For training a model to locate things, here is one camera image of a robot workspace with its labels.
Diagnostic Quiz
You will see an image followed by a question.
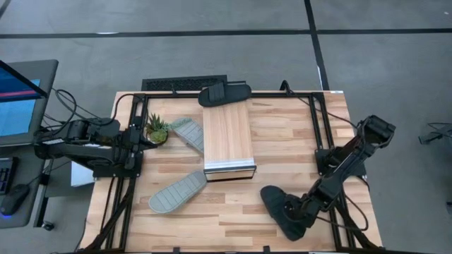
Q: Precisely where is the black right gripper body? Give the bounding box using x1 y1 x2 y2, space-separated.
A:
291 190 329 229

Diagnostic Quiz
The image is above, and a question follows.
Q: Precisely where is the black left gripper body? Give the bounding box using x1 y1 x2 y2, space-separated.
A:
122 126 143 157

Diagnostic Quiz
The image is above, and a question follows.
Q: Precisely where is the black slide sandal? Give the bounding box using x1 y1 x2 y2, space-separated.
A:
197 81 253 108
259 185 308 243

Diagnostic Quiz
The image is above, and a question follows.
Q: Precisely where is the grey slide sandal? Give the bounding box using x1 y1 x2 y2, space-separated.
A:
148 170 208 215
167 117 206 156

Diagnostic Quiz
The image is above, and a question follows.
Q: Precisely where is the wooden shelf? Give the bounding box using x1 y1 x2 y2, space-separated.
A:
201 100 257 183

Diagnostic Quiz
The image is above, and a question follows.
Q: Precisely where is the green succulent in pot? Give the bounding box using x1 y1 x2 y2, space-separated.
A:
145 112 170 145

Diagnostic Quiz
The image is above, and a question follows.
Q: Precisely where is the white box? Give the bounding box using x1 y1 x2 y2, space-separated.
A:
70 161 96 188

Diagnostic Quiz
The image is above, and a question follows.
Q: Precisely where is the black keyboard behind table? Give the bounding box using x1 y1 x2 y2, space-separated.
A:
141 74 229 92

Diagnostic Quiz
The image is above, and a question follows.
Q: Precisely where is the black desk leg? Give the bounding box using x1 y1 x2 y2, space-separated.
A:
34 172 50 229

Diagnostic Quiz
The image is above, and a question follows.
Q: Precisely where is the grey desk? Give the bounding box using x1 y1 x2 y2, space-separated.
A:
0 143 50 229

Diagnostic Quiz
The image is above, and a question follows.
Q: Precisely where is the grey-framed computer monitor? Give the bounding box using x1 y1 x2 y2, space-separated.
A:
0 59 59 147

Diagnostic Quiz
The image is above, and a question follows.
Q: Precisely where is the black computer mouse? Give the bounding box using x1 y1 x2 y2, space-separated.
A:
0 183 31 217

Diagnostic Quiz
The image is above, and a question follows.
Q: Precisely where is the black-edged computer screen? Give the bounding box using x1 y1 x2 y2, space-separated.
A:
0 59 49 104

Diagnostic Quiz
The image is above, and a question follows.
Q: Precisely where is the dark grey equipment stand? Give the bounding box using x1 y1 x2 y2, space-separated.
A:
418 121 452 145

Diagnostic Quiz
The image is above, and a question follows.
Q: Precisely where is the black aluminium table frame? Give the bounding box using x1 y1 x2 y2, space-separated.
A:
83 90 386 254

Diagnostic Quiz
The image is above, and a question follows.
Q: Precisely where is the black cable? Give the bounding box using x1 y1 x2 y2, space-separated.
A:
280 80 358 128
42 87 136 135

